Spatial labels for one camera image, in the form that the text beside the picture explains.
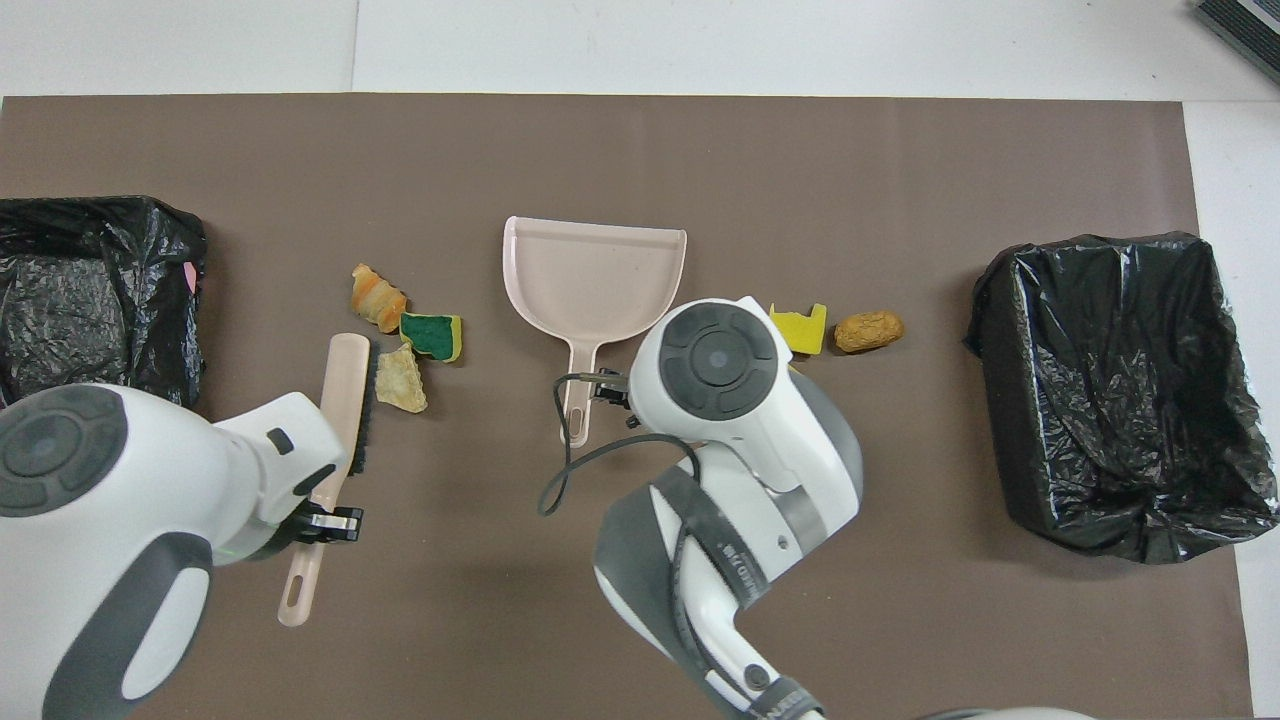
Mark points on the beige hand brush black bristles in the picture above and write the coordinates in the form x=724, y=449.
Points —
x=345, y=390

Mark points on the grey ribbed object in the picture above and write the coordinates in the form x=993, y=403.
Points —
x=1250, y=25

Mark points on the brown table mat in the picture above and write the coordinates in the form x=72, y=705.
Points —
x=700, y=150

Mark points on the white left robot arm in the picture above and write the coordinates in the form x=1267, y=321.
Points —
x=150, y=480

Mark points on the notched yellow sponge piece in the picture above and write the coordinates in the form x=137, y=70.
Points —
x=805, y=335

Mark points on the brown bread roll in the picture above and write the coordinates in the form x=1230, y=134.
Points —
x=868, y=331

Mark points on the black bagged bin pink spot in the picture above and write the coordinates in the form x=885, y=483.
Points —
x=80, y=280

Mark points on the orange striped croissant piece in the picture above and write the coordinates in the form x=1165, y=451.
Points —
x=378, y=300

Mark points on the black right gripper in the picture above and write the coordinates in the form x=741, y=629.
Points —
x=612, y=388

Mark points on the pale flaky bread piece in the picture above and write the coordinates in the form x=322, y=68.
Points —
x=402, y=385

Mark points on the green yellow sponge piece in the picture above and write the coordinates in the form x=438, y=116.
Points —
x=430, y=336

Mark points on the beige plastic dustpan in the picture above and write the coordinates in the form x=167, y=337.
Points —
x=590, y=270

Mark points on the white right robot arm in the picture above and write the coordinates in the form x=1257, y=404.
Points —
x=760, y=430

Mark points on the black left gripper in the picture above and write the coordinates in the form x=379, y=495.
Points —
x=348, y=530

